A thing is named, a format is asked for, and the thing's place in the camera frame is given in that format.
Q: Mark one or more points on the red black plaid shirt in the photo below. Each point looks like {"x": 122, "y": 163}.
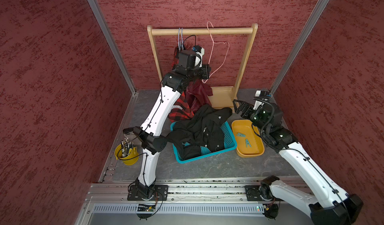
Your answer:
{"x": 181, "y": 109}

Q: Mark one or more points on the blue wire hanger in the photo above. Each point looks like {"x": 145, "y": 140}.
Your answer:
{"x": 180, "y": 39}

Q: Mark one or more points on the wooden clothes rack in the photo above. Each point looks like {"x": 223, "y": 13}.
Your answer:
{"x": 222, "y": 96}

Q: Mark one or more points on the maroon satin shirt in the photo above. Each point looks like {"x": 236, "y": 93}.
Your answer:
{"x": 197, "y": 95}

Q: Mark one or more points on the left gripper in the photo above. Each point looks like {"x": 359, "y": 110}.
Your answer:
{"x": 205, "y": 68}

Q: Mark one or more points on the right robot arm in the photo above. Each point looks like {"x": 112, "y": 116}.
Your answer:
{"x": 329, "y": 204}

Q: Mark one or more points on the black long-sleeve shirt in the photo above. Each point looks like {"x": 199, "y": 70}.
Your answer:
{"x": 202, "y": 132}

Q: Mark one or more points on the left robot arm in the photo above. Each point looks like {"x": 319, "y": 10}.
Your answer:
{"x": 152, "y": 142}

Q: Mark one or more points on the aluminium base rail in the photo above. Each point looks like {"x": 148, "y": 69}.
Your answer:
{"x": 212, "y": 197}

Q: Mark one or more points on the yellow plastic tray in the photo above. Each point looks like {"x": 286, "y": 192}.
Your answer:
{"x": 245, "y": 127}

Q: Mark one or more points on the yellow cup with tools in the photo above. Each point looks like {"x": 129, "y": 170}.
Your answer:
{"x": 127, "y": 152}

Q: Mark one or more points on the teal plastic basket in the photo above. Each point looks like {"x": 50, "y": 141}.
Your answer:
{"x": 229, "y": 144}

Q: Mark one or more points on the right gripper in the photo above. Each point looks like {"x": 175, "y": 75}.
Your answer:
{"x": 248, "y": 107}

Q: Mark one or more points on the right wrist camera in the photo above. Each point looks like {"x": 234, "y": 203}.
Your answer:
{"x": 261, "y": 95}

